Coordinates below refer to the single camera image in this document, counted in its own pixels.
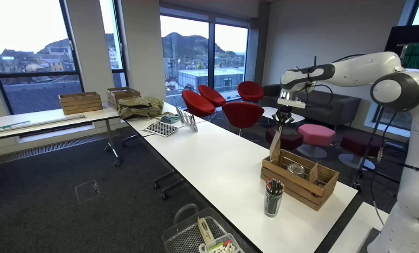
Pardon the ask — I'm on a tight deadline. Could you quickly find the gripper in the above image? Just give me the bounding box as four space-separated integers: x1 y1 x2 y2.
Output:
274 105 295 133

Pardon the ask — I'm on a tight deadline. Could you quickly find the plastic box of chalks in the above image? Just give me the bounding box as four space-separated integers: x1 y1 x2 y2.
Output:
199 233 240 253

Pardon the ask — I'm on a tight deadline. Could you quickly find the white coffee table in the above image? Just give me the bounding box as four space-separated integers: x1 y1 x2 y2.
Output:
262 106 305 124

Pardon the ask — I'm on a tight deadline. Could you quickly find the dark maroon stool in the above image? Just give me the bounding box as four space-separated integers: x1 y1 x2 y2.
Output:
338 130 385 171
265 126 304 151

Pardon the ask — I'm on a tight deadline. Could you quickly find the pink stool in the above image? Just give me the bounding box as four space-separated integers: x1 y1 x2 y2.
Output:
297 123 337 159

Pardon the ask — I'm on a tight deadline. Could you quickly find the group of red chairs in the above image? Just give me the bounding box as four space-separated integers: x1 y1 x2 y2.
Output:
181 80 265 138

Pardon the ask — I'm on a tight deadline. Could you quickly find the glass jar with lid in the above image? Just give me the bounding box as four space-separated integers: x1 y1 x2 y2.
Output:
287 163 306 176

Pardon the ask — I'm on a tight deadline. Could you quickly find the grey sofa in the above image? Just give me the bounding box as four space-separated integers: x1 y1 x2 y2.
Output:
262 83 362 128

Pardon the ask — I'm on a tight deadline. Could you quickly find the heap of pens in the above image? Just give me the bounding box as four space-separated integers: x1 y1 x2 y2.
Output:
265 178 285 196

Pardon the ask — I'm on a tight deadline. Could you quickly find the wooden crate with open slats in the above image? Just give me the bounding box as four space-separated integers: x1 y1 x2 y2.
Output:
260 149 340 212

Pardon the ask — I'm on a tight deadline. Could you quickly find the glass cup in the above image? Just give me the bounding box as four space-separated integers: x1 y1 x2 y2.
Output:
264 189 283 218

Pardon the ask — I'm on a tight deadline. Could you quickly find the row of clear stands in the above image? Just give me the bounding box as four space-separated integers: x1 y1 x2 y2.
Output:
176 107 199 133

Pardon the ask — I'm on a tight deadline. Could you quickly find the double window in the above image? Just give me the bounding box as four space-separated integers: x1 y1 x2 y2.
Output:
159 4 250 108

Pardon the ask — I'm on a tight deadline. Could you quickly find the checkerboard sheet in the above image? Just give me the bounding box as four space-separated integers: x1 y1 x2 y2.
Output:
144 121 180 137

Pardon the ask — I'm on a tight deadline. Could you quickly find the wooden brush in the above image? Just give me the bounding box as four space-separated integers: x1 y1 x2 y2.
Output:
197 217 215 245

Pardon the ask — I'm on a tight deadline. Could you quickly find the olive green backpack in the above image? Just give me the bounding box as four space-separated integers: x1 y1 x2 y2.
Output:
117 96 165 120

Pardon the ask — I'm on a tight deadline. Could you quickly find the black screen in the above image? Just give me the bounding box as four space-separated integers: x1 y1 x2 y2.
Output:
385 24 419 57

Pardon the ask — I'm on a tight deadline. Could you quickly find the wooden slat crate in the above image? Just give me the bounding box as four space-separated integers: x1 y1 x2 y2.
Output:
58 92 104 116
106 87 142 111

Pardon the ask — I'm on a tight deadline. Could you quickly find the narrow window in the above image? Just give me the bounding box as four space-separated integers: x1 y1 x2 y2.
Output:
98 0 128 89

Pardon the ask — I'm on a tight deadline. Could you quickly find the white table on wheels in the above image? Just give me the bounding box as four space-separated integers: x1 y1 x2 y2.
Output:
0 104 123 168

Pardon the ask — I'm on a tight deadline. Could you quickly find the large window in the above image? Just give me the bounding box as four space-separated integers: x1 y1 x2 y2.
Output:
0 0 84 116

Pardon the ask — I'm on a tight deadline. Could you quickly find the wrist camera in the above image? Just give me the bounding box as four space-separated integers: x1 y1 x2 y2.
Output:
277 98 306 109

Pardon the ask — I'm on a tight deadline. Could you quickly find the wire mesh basket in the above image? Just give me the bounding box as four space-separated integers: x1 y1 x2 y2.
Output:
162 203 246 253

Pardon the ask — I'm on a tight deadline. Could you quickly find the long metal rail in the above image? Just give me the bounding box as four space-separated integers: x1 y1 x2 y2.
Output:
0 114 87 136

